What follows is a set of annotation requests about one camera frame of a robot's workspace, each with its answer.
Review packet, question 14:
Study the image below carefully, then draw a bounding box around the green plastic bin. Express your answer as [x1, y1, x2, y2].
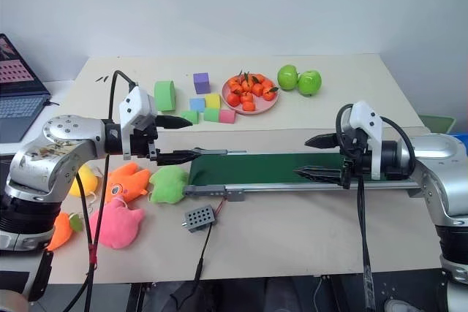
[418, 114, 458, 134]

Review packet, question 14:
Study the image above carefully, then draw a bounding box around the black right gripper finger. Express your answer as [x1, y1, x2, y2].
[293, 167, 346, 184]
[303, 132, 341, 151]

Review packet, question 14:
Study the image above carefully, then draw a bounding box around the plush carrot toy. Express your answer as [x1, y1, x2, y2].
[47, 212, 85, 252]

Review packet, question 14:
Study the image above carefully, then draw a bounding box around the yellow foam block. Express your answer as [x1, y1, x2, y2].
[204, 93, 222, 110]

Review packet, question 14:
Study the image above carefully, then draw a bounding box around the grey perforated controller box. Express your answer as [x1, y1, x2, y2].
[181, 204, 218, 234]

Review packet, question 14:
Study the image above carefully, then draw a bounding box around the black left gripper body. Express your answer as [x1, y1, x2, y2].
[129, 123, 161, 161]

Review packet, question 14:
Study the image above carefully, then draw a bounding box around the pink foam block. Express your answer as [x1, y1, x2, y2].
[218, 108, 237, 124]

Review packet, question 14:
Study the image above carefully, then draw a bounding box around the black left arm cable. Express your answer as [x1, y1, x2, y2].
[74, 69, 139, 312]

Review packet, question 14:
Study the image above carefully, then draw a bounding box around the green apple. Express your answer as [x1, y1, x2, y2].
[276, 64, 301, 91]
[297, 69, 323, 97]

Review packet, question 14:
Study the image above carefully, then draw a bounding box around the purple foam cube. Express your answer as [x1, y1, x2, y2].
[192, 72, 211, 95]

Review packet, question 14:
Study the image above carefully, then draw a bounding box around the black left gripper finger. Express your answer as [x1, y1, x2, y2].
[156, 115, 194, 131]
[156, 148, 202, 167]

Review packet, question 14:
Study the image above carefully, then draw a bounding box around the grey shoe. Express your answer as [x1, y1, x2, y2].
[383, 298, 415, 312]

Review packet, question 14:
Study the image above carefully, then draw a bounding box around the pink plush toy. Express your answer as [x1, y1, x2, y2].
[88, 197, 146, 251]

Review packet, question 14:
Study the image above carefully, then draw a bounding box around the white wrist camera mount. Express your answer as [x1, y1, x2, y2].
[118, 86, 159, 161]
[348, 100, 384, 181]

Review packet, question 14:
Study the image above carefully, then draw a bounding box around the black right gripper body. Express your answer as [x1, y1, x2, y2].
[338, 126, 371, 189]

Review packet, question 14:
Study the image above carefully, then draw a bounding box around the pink plate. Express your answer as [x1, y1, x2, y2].
[221, 77, 280, 117]

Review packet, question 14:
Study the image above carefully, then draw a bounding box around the black controller power cable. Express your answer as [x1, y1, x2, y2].
[171, 223, 214, 312]

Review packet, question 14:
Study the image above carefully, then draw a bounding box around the green plush toy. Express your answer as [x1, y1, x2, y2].
[147, 165, 189, 205]

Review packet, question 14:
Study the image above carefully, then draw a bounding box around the green conveyor belt unit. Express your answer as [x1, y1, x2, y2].
[184, 148, 427, 202]

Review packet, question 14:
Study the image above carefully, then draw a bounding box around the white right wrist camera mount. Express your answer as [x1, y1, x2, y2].
[348, 100, 384, 181]

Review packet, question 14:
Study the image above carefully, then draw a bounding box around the dark blue laptop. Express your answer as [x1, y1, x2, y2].
[0, 32, 53, 143]

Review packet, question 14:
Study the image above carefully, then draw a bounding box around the yellow plush toy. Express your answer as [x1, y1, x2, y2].
[68, 164, 100, 198]

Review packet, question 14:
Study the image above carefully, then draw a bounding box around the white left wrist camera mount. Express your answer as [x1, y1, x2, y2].
[118, 86, 159, 161]

